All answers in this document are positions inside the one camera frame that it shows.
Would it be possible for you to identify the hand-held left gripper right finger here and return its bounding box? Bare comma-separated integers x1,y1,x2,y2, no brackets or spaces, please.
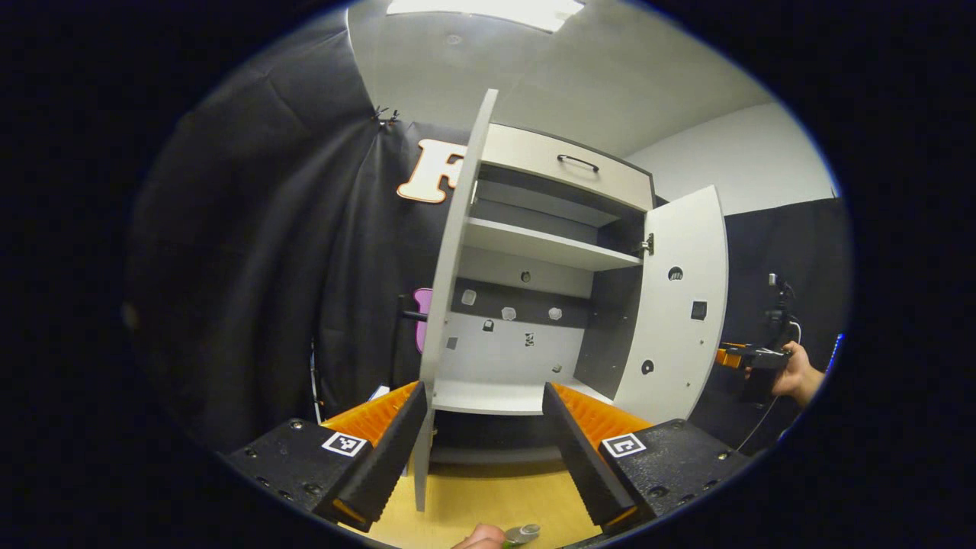
541,381,752,536

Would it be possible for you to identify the white cable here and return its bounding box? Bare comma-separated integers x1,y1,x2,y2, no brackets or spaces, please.
735,320,803,453
308,335,326,425

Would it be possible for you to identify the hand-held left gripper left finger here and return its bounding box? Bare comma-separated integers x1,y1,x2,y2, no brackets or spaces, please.
221,380,429,533

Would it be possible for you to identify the clear bottle with green label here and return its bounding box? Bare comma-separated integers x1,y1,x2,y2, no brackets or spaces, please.
502,522,543,549

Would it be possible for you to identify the white cabinet door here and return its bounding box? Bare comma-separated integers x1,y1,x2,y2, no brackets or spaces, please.
612,185,730,426
412,88,500,513

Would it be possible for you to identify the white cabinet shelf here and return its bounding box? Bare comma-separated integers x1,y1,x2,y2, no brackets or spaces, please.
463,217,644,272

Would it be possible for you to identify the black backdrop cloth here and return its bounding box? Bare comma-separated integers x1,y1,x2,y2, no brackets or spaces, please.
124,8,852,460

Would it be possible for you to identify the grey white cabinet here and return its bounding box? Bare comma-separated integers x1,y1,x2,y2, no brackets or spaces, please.
431,122,658,467

